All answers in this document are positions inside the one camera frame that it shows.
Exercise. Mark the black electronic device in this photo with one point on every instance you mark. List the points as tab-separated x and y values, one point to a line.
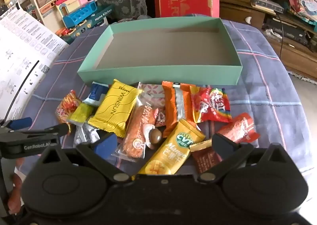
292	33

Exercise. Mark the red yellow patterned snack packet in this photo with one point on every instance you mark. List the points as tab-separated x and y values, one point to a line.
66	106

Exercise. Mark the yellow dried mango packet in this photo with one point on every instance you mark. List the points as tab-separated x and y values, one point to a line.
171	150

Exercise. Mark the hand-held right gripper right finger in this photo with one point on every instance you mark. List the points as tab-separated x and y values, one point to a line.
223	144

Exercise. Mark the clear orange biscuit packet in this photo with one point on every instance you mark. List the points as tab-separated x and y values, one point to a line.
137	128

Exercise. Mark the small jelly cup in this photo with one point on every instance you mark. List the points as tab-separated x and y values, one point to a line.
154	137

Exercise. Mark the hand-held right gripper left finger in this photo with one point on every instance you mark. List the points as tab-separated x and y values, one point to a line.
106	143

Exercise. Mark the white instruction sheet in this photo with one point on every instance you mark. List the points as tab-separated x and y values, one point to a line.
19	54

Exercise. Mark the red rainbow candy packet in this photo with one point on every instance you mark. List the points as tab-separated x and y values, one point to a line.
213	108

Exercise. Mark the blue pink toy kitchen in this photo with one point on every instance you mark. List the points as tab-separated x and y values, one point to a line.
81	14

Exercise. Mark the cream toy kitchen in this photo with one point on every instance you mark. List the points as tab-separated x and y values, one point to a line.
44	4

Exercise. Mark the orange packet with silver seam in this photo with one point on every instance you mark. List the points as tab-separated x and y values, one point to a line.
173	108

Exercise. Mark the wooden cabinet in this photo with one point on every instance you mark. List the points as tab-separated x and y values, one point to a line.
237	14

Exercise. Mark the red packet with white print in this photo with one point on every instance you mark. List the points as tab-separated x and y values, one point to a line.
240	126

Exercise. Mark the dark red snack packet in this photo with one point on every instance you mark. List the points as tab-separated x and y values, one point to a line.
205	160

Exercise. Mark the person's left hand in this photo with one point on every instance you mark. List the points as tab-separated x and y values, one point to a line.
16	182

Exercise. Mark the yellow green snack packet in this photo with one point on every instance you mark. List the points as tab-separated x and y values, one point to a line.
80	113

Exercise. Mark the mint green cardboard box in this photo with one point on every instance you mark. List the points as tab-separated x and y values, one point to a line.
161	75

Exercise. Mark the yellow lined snack packet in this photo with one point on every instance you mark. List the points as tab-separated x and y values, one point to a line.
114	108

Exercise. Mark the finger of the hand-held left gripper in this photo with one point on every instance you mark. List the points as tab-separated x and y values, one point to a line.
22	122
55	130

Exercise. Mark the pink floral snack packet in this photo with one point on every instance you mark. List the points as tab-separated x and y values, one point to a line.
152	91

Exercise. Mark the blue white snack packet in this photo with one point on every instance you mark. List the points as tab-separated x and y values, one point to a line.
96	92

